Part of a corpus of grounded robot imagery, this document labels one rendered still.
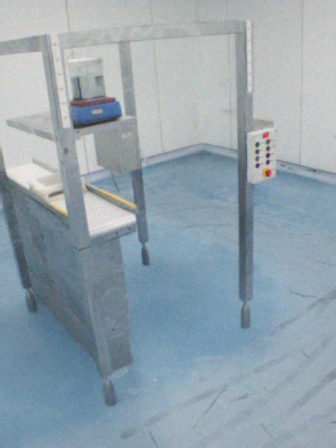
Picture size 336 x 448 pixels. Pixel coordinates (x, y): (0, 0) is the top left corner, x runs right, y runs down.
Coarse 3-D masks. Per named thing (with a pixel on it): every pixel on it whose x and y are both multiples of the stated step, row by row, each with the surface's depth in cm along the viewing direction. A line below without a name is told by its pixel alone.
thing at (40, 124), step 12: (12, 120) 208; (24, 120) 205; (36, 120) 201; (48, 120) 198; (108, 120) 184; (120, 120) 182; (132, 120) 185; (36, 132) 181; (48, 132) 172; (84, 132) 174
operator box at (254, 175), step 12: (252, 132) 220; (264, 132) 219; (252, 144) 218; (264, 144) 222; (276, 144) 227; (252, 156) 221; (264, 156) 224; (252, 168) 223; (252, 180) 226; (264, 180) 229
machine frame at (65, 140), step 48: (0, 48) 190; (48, 96) 160; (240, 96) 214; (0, 144) 256; (240, 144) 225; (0, 192) 265; (240, 192) 236; (144, 240) 343; (240, 240) 248; (96, 288) 192; (240, 288) 261; (96, 336) 200
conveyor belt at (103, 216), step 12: (12, 168) 294; (24, 168) 291; (36, 168) 289; (24, 180) 266; (60, 204) 222; (96, 204) 218; (108, 204) 217; (96, 216) 204; (108, 216) 203; (120, 216) 202; (132, 216) 203; (96, 228) 193; (108, 228) 196; (120, 228) 201
